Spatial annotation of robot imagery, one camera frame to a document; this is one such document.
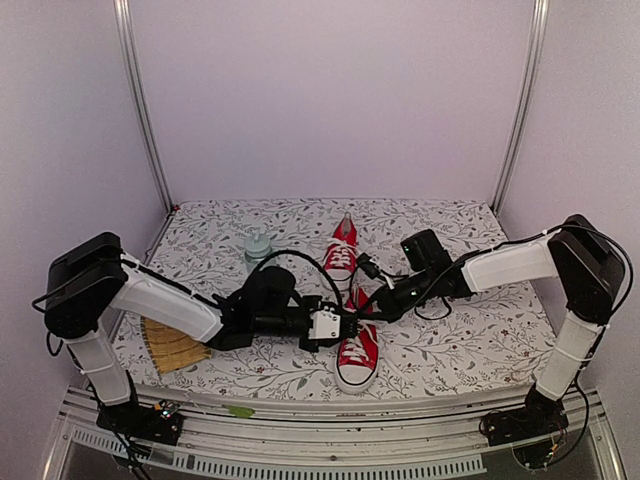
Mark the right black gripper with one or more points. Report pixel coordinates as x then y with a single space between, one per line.
391 311

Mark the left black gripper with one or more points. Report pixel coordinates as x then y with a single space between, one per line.
316 347

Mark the red sneaker with laces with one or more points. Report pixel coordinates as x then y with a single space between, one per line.
340 259

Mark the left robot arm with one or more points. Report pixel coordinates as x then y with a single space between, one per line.
98 275

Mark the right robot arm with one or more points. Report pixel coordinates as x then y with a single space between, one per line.
592 272

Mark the floral patterned table mat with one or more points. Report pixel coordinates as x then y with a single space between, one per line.
496 339

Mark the green tape piece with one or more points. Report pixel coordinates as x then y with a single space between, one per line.
240 411

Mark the woven bamboo basket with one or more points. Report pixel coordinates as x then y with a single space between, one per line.
171 349

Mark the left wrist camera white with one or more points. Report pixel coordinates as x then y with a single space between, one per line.
328 325

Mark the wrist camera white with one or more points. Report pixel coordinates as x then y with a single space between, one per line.
373 270
328 325

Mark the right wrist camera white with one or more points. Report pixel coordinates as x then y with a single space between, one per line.
373 270

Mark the front aluminium rail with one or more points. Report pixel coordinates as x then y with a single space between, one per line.
428 438

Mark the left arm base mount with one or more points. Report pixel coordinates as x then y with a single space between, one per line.
141 422

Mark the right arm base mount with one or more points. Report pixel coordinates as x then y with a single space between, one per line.
538 416

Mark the right aluminium frame post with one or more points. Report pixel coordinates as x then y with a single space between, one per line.
531 67

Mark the aluminium frame post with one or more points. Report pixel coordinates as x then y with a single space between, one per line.
132 68
531 67

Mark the left aluminium frame post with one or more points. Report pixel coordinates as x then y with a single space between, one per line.
132 68

